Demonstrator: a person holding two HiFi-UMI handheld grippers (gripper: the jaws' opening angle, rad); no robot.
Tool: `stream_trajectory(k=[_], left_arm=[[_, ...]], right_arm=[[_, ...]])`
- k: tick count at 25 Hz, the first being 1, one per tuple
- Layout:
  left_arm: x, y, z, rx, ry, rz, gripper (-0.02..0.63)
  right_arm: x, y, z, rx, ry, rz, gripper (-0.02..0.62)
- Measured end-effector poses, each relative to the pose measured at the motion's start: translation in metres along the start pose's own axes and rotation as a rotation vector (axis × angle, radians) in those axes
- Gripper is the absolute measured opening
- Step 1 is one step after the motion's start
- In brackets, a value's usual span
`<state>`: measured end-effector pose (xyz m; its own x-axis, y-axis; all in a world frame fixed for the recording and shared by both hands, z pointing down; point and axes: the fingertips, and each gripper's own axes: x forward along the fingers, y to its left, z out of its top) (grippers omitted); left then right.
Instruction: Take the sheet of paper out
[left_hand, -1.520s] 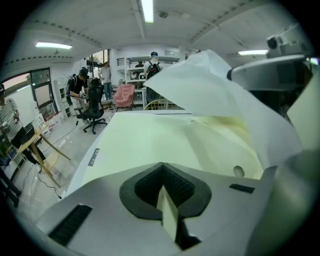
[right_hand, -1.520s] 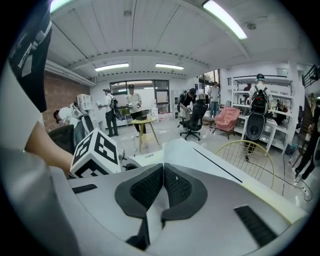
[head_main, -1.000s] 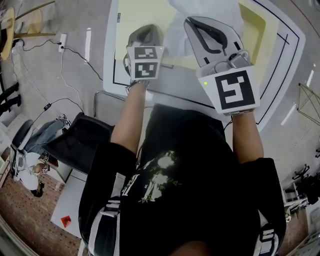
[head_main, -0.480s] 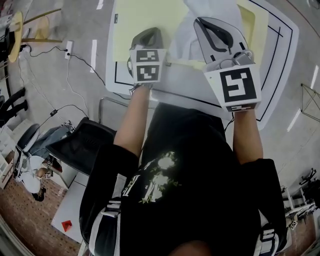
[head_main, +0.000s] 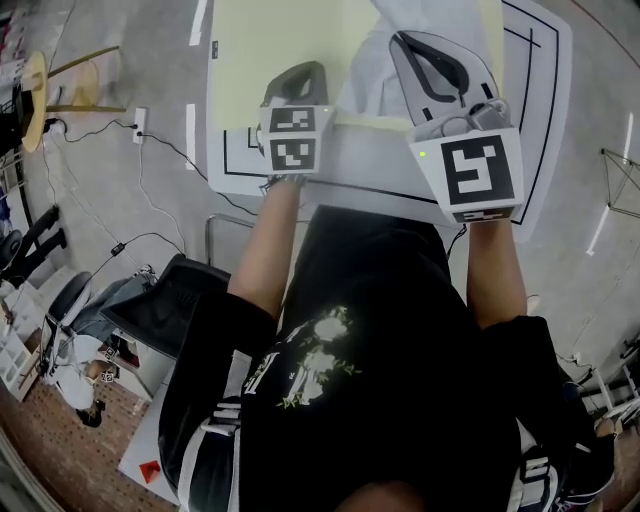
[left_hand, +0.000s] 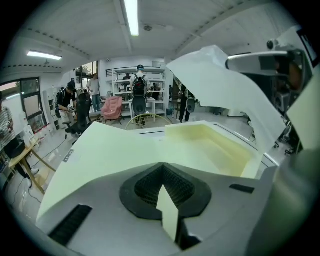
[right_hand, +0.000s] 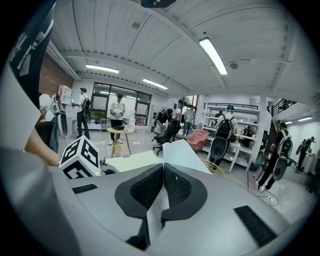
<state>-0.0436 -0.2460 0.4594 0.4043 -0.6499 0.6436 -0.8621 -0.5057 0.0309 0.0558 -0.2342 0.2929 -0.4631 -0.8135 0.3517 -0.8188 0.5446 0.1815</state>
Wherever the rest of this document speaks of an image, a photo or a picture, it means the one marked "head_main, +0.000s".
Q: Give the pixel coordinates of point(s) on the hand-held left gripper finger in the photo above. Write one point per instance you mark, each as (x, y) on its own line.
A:
(274, 85)
(322, 85)

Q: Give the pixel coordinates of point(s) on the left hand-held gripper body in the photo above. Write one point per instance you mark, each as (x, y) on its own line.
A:
(295, 140)

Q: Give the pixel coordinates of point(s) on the grey cabinet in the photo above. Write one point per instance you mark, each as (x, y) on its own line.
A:
(150, 430)

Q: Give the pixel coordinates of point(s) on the person's black printed t-shirt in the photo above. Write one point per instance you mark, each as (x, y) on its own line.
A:
(385, 300)

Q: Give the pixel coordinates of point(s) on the round wooden side table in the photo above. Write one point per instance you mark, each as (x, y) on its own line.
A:
(34, 100)

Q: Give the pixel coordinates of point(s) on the pale yellow cloth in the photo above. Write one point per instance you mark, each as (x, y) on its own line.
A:
(250, 60)

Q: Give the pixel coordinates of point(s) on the person's left forearm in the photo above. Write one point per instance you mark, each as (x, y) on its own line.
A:
(270, 250)

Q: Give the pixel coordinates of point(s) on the person's right forearm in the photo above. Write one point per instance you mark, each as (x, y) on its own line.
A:
(495, 275)

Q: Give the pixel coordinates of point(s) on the white table with black lines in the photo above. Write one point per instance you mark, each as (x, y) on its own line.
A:
(360, 165)

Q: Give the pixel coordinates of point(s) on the white power strip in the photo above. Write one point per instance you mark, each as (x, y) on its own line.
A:
(139, 125)

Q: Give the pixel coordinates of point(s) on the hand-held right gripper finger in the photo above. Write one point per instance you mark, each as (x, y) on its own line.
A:
(407, 85)
(480, 70)

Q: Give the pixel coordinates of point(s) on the white cloth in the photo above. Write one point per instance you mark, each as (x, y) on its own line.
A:
(370, 75)

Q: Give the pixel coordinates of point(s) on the black office chair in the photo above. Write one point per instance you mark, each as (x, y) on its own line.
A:
(165, 310)

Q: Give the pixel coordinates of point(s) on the red triangular block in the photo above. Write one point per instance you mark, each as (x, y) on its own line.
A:
(150, 474)

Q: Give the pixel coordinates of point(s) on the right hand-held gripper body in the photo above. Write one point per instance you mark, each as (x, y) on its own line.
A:
(475, 175)

